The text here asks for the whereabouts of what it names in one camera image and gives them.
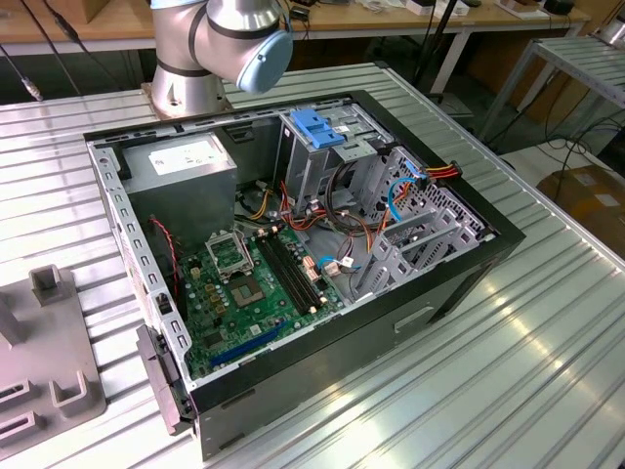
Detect red yellow power wire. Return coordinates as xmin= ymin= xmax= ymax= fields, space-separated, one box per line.
xmin=417 ymin=162 xmax=464 ymax=191

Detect grey perforated disk bay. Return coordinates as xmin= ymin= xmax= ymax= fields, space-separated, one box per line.
xmin=351 ymin=146 xmax=494 ymax=304

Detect black RAM slot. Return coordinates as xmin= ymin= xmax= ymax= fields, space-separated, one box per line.
xmin=257 ymin=237 xmax=313 ymax=315
xmin=268 ymin=233 xmax=324 ymax=309

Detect grey optical drive cage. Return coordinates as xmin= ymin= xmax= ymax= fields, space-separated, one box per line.
xmin=277 ymin=100 xmax=392 ymax=206

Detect CPU socket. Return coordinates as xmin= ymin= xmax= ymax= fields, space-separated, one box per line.
xmin=229 ymin=276 xmax=268 ymax=310

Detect metal socket cover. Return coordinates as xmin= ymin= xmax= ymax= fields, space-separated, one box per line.
xmin=203 ymin=232 xmax=253 ymax=280

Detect green motherboard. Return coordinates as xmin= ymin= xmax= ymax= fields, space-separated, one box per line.
xmin=176 ymin=225 xmax=349 ymax=380

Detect blue plastic drive latch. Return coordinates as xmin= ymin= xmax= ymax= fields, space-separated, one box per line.
xmin=288 ymin=107 xmax=349 ymax=151

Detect blue expansion slot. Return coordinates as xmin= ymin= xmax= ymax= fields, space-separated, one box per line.
xmin=209 ymin=320 xmax=287 ymax=367

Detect black open PC case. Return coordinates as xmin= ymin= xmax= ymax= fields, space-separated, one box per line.
xmin=81 ymin=89 xmax=527 ymax=463

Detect grey power supply unit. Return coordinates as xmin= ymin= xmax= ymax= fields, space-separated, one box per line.
xmin=119 ymin=131 xmax=239 ymax=255

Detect grey case latch bar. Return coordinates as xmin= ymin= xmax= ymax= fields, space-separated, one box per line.
xmin=135 ymin=321 xmax=195 ymax=436

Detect wooden desk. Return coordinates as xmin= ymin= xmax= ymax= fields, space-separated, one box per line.
xmin=0 ymin=0 xmax=592 ymax=94

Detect black stand legs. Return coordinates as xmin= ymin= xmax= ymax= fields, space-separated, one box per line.
xmin=413 ymin=0 xmax=463 ymax=105

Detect brown cardboard box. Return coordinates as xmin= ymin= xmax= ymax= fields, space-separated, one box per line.
xmin=536 ymin=164 xmax=625 ymax=235

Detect grey parts rack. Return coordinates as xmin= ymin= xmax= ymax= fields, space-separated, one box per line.
xmin=0 ymin=263 xmax=108 ymax=448

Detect metal slat side table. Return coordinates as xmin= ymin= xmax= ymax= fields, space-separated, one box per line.
xmin=480 ymin=36 xmax=625 ymax=143

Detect silver round drum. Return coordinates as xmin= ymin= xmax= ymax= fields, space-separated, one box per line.
xmin=598 ymin=18 xmax=625 ymax=48

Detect short blue wire white plug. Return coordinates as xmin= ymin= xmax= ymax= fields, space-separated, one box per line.
xmin=315 ymin=255 xmax=363 ymax=278

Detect black wire loop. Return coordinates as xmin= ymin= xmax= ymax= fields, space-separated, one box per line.
xmin=325 ymin=160 xmax=373 ymax=232

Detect orange brown wire bundle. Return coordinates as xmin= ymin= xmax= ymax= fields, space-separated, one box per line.
xmin=280 ymin=180 xmax=392 ymax=255

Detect yellow black wire bundle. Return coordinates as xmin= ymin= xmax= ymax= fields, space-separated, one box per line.
xmin=233 ymin=185 xmax=284 ymax=226

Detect long blue data wire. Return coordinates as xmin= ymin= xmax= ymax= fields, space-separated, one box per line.
xmin=388 ymin=160 xmax=426 ymax=227

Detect red black fan wire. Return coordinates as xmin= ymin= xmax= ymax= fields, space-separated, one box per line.
xmin=148 ymin=214 xmax=185 ymax=299

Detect black cable silver connector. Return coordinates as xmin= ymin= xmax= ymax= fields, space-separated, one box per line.
xmin=0 ymin=42 xmax=45 ymax=103

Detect black camera cable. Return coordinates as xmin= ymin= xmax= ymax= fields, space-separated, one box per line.
xmin=19 ymin=0 xmax=84 ymax=97

